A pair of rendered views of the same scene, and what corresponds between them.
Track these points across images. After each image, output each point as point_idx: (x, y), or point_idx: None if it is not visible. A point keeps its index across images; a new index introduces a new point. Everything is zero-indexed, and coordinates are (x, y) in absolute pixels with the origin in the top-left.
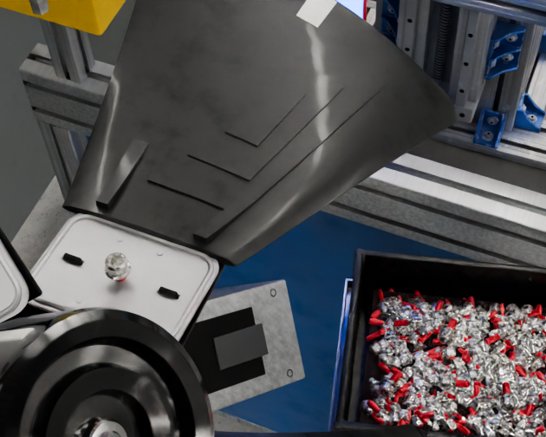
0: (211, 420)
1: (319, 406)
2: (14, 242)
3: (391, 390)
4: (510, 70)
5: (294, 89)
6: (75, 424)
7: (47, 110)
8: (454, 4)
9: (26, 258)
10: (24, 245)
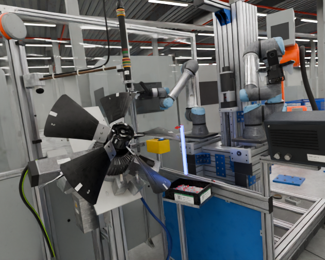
0: (133, 136)
1: (191, 253)
2: (159, 237)
3: (174, 188)
4: None
5: (162, 132)
6: (121, 129)
7: None
8: (225, 182)
9: (160, 239)
10: (160, 238)
